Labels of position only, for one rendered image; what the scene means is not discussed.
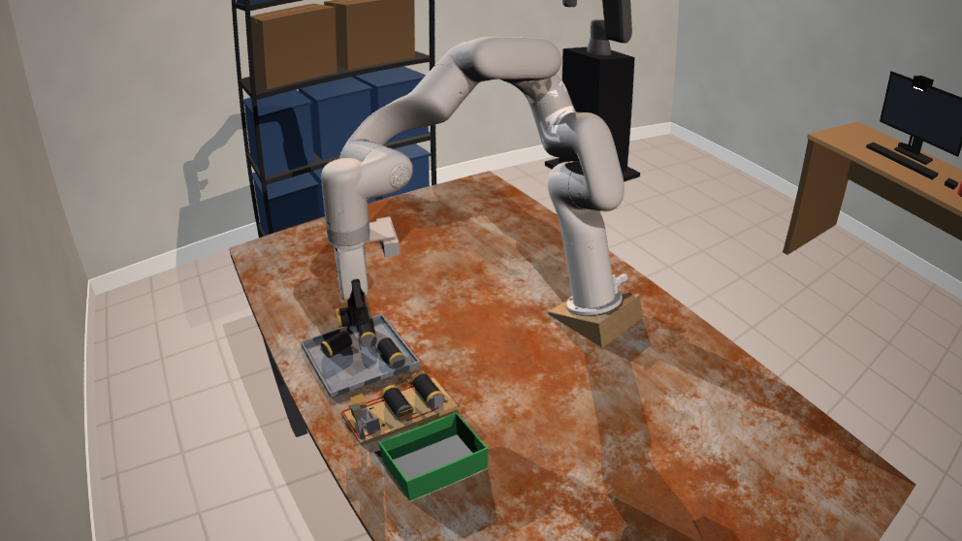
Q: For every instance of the green open-top box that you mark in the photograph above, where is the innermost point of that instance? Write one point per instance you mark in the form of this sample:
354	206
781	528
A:
422	452

